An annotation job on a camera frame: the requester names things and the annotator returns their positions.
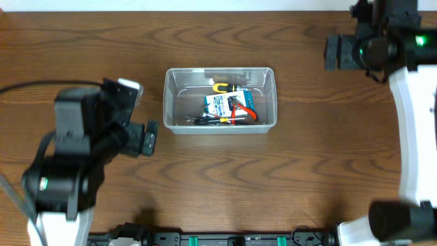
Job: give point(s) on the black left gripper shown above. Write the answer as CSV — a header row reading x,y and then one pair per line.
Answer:
x,y
149,137

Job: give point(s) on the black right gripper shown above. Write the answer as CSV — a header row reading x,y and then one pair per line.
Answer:
x,y
344,44

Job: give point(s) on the silver offset ring wrench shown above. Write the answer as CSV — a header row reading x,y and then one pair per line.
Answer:
x,y
190,119

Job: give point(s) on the black yellow slim screwdriver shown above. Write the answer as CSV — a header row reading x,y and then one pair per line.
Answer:
x,y
214,121

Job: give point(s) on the blue white small box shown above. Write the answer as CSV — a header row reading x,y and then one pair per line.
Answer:
x,y
220,104

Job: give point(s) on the yellow black stubby screwdriver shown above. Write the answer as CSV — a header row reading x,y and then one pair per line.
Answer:
x,y
222,88

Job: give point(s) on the red black handled cutters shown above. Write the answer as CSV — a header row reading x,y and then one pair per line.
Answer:
x,y
237,105

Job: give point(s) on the black orange telescopic pickup tool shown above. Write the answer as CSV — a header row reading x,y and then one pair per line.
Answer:
x,y
205,114

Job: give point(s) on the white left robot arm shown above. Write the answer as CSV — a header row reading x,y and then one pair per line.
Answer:
x,y
62,182

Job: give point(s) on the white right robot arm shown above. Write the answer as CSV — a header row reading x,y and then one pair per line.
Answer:
x,y
407,56

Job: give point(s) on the clear plastic container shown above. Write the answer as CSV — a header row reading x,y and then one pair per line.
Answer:
x,y
186,88

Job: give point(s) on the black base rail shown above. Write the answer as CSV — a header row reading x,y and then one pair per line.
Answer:
x,y
133,234

